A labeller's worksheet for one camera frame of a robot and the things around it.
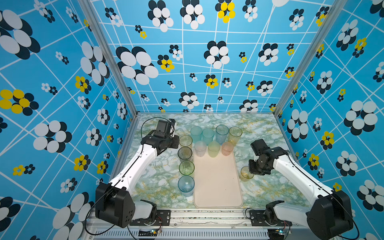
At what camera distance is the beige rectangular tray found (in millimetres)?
793

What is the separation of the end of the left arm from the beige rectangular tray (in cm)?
25

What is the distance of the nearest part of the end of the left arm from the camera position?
56 centimetres
